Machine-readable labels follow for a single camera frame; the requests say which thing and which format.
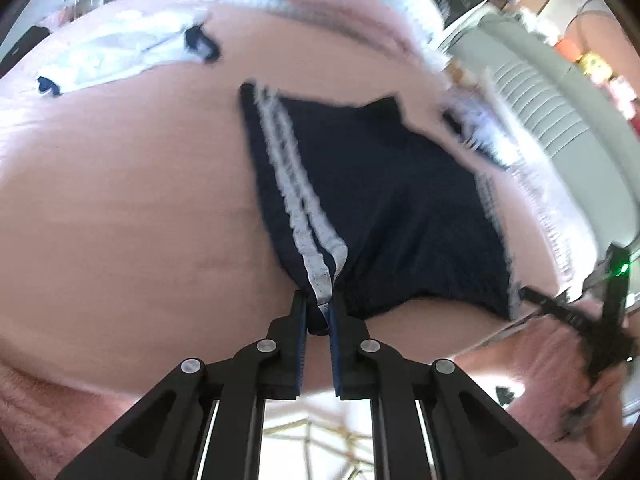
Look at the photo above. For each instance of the orange plush toy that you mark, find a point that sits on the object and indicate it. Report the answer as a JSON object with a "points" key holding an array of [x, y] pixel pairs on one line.
{"points": [[569, 51]]}

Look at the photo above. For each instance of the yellow plush toy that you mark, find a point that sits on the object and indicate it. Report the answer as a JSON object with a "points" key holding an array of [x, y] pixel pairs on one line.
{"points": [[592, 64]]}

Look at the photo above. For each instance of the white shirt with navy trim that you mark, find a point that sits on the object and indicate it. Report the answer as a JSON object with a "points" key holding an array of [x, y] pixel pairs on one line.
{"points": [[115, 50]]}

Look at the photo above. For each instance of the pink plush toy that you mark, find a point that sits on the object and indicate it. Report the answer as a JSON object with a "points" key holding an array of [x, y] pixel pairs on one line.
{"points": [[622, 92]]}

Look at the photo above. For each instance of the grey padded headboard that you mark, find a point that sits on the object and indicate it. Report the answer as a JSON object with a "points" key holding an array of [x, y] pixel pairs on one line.
{"points": [[550, 110]]}

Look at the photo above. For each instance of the pink fuzzy robe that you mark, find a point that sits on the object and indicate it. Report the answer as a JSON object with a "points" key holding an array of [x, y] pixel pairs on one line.
{"points": [[525, 400]]}

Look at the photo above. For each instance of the pale pink pillow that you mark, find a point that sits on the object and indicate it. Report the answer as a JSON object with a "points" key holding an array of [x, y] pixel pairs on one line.
{"points": [[555, 210]]}

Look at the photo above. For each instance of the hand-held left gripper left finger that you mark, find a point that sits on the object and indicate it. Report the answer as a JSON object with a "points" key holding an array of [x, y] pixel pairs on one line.
{"points": [[300, 340]]}

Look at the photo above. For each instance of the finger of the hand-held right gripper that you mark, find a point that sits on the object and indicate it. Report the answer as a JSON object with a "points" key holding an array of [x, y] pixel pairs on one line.
{"points": [[555, 307]]}

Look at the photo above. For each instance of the open closet with clothes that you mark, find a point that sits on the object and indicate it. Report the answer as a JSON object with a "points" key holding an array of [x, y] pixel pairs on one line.
{"points": [[455, 0]]}

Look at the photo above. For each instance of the black bag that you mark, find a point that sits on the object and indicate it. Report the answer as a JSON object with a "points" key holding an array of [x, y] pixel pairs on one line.
{"points": [[22, 47]]}

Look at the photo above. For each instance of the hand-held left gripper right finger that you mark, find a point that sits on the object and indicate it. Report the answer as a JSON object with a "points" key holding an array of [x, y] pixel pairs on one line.
{"points": [[336, 350]]}

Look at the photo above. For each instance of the navy shorts with white stripes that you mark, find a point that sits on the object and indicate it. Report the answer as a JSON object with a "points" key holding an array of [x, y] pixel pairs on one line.
{"points": [[400, 210]]}

